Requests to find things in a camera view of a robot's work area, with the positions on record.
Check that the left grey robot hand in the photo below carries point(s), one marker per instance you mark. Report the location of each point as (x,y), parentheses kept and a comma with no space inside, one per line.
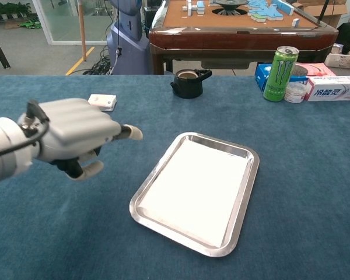
(73,128)

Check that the white paper sheet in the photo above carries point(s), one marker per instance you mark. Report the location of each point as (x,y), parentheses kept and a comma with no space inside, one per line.
(192,192)

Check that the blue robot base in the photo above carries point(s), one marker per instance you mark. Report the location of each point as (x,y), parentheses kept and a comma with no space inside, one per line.
(128,43)

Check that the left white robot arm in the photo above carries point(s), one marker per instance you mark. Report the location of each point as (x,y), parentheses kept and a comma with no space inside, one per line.
(3,151)

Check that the stainless steel tray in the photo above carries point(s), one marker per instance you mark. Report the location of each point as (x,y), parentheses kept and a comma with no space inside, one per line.
(241,210)

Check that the small white tissue pack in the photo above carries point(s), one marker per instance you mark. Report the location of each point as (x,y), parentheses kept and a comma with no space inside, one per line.
(106,102)

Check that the wooden pole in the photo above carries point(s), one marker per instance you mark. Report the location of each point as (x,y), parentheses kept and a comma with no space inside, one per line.
(81,29)

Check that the blue table cloth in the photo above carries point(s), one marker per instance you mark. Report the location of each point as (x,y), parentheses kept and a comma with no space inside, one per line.
(46,233)

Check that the green cloth on floor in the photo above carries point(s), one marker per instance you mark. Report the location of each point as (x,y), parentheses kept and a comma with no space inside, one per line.
(30,23)

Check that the black teapot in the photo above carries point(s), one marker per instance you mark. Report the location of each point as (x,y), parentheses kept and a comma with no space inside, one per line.
(188,87)

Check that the potted green plants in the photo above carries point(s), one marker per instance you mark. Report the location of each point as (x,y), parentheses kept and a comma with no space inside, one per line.
(8,8)

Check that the stacked blue mahjong tiles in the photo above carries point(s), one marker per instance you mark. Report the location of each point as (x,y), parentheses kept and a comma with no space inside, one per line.
(195,7)

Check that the brown mahjong table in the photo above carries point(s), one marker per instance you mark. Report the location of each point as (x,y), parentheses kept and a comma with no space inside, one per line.
(236,38)

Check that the green energy drink can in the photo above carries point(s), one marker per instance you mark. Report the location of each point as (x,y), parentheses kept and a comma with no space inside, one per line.
(280,76)

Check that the pile of blue mahjong tiles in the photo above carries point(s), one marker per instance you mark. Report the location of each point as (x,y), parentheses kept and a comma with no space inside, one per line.
(268,11)

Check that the single blue mahjong tile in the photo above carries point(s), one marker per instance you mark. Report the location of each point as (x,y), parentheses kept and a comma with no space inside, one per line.
(295,22)

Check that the blue pink cookie box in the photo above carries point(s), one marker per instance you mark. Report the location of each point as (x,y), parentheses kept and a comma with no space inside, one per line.
(318,70)

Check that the white toothpaste box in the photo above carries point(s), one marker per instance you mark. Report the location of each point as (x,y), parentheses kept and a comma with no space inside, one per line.
(332,90)

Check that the white plastic basket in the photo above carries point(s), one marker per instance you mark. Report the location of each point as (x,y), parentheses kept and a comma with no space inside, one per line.
(341,61)

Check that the black tripod stand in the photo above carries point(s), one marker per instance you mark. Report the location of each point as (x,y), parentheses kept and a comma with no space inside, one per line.
(323,11)

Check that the cardboard box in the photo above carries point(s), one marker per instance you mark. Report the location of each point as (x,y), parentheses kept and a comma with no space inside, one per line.
(335,10)

